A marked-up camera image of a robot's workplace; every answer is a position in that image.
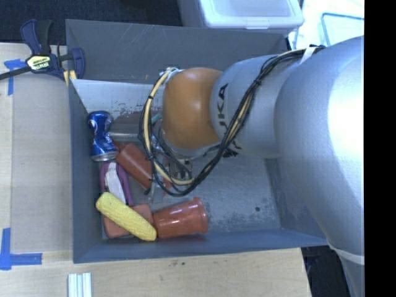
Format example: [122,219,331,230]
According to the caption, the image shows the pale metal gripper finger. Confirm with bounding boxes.
[149,179,165,204]

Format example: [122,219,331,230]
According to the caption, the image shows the orange-brown plastic cup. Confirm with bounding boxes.
[152,196,209,239]

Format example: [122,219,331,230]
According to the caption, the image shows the red-brown flat block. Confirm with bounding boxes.
[102,204,155,239]
[115,142,173,192]

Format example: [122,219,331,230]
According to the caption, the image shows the yellow toy corn cob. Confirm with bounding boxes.
[95,191,158,242]

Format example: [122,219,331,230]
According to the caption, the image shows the purple and white packet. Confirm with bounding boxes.
[99,161,135,207]

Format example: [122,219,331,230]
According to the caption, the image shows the grey metal bin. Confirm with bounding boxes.
[64,19,329,264]

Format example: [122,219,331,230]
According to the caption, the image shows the crushed blue drink can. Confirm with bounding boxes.
[86,110,120,163]

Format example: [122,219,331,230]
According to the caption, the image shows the pale wood board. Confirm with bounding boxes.
[11,72,75,255]

